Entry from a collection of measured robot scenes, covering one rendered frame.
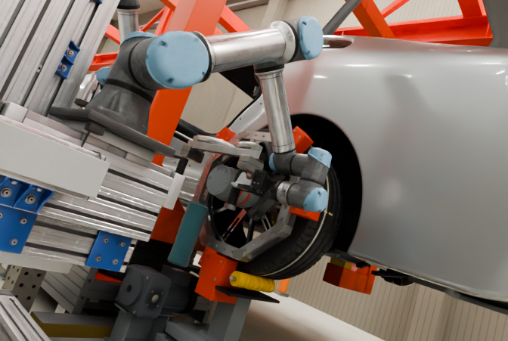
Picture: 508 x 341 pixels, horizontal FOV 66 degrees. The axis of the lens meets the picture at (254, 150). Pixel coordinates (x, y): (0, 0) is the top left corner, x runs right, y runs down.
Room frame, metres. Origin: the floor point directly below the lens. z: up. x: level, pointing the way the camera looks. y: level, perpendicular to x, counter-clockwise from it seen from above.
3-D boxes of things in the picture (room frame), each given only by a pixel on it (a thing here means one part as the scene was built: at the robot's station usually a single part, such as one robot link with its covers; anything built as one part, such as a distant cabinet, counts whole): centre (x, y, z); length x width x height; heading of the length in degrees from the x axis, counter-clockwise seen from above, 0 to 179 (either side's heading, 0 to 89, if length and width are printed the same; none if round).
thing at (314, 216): (1.49, -0.26, 0.85); 0.09 x 0.08 x 0.07; 47
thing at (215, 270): (1.73, -0.05, 0.48); 0.16 x 0.12 x 0.17; 137
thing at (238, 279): (1.69, -0.18, 0.51); 0.29 x 0.06 x 0.06; 137
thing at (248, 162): (1.43, -0.01, 0.93); 0.09 x 0.05 x 0.05; 137
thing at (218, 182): (1.65, 0.03, 0.85); 0.21 x 0.14 x 0.14; 137
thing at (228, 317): (1.82, -0.14, 0.32); 0.40 x 0.30 x 0.28; 47
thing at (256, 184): (1.32, -0.09, 0.86); 0.12 x 0.08 x 0.09; 47
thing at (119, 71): (0.92, 0.32, 0.98); 0.13 x 0.12 x 0.14; 41
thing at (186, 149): (1.67, 0.24, 0.93); 0.09 x 0.05 x 0.05; 137
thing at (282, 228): (1.70, -0.02, 0.85); 0.54 x 0.07 x 0.54; 47
